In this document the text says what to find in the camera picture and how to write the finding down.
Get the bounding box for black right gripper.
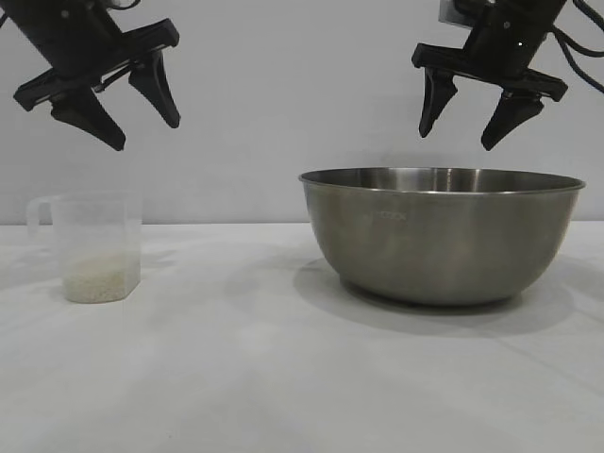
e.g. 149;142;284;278
411;0;569;152

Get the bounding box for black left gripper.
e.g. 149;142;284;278
0;0;182;152

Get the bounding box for clear plastic measuring cup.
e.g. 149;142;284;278
25;190;144;304

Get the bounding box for stainless steel mixing bowl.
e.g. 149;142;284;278
297;165;587;308

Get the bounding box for white rice grains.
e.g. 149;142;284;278
64;252;142;304

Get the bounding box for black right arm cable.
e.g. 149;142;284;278
551;25;604;54
546;13;604;93

